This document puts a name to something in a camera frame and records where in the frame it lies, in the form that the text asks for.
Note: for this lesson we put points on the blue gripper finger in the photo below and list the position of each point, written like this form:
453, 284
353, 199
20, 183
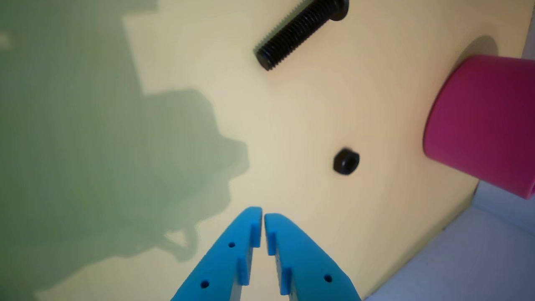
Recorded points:
305, 263
220, 265

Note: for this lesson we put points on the pink round box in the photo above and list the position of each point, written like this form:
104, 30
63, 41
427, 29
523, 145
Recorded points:
485, 121

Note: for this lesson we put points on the black threaded bolt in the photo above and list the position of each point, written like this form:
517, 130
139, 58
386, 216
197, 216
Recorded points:
299, 31

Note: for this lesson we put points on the black hex nut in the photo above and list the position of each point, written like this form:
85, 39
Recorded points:
346, 161

